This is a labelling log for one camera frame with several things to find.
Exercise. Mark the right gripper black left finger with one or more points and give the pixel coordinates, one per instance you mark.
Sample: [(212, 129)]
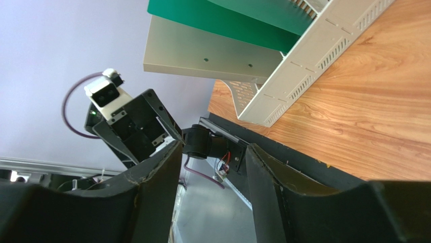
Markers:
[(134, 206)]

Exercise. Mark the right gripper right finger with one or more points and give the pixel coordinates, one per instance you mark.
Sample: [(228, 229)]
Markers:
[(288, 206)]

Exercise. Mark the green folder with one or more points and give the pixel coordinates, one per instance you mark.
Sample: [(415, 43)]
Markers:
[(275, 25)]

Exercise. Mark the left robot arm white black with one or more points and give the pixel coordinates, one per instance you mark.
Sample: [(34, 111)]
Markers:
[(201, 142)]

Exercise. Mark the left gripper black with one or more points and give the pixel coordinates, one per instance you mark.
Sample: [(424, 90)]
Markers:
[(138, 128)]

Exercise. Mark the white file organizer rack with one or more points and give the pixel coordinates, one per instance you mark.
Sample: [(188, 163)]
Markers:
[(264, 83)]

